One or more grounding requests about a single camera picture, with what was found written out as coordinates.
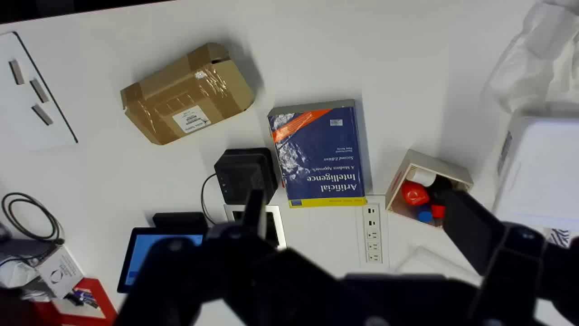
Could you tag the black tablet with stand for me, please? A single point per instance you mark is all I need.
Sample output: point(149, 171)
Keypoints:
point(140, 256)

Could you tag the brown cardboard box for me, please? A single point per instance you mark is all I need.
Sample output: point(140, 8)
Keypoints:
point(187, 91)

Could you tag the white outlet strip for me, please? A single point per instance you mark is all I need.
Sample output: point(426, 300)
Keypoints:
point(373, 233)

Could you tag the clear plastic bag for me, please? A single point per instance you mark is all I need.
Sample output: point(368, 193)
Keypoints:
point(540, 55)

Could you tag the blue textbook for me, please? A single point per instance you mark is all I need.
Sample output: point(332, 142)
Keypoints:
point(319, 151)

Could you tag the small white carton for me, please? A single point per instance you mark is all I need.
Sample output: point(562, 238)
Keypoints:
point(60, 272)

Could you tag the small red toy block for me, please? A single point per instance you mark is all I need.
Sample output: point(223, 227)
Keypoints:
point(439, 211)

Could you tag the small black box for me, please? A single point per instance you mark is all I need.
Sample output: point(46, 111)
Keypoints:
point(245, 169)

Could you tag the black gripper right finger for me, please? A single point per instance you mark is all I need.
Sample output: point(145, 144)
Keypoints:
point(518, 272)

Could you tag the blue toy block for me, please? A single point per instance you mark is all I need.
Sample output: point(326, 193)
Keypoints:
point(426, 214)

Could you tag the wooden toy box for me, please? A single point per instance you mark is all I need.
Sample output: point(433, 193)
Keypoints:
point(431, 162)

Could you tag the grey metal clip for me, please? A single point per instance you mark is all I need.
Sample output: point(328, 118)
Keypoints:
point(39, 91)
point(42, 115)
point(17, 71)

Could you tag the red box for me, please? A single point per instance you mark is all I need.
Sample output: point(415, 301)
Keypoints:
point(97, 300)

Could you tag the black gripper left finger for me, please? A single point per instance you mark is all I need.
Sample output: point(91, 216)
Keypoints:
point(182, 272)

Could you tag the blue patterned white packet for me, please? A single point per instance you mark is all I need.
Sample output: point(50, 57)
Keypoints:
point(556, 236)

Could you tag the white sheet with black edge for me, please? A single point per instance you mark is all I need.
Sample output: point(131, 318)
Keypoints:
point(30, 120)

